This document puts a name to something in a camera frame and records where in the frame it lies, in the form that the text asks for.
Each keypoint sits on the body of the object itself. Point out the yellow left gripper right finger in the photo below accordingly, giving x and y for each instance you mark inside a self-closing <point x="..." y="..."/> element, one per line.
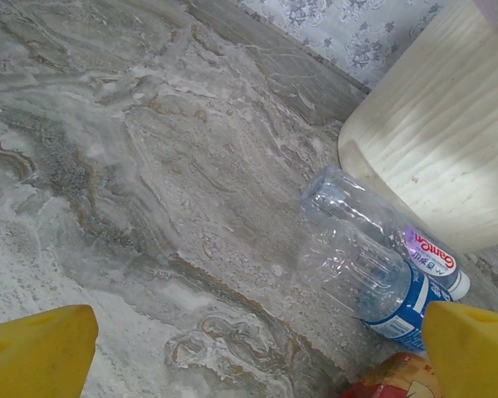
<point x="473" y="356"/>

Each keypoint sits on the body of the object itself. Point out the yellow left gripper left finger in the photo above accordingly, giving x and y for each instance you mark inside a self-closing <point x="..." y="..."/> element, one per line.
<point x="29" y="356"/>

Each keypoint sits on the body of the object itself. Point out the red label plastic bottle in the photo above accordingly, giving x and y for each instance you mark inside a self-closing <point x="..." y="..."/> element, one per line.
<point x="390" y="381"/>

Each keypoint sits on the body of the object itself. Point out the blue label plastic bottle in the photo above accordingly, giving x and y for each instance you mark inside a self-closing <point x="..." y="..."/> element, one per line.
<point x="357" y="273"/>

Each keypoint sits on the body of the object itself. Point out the purple label clear bottle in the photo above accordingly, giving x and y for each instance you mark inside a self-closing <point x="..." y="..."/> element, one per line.
<point x="348" y="199"/>

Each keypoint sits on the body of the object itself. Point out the cream plastic waste bin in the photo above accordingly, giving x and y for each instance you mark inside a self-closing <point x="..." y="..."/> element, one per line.
<point x="440" y="124"/>

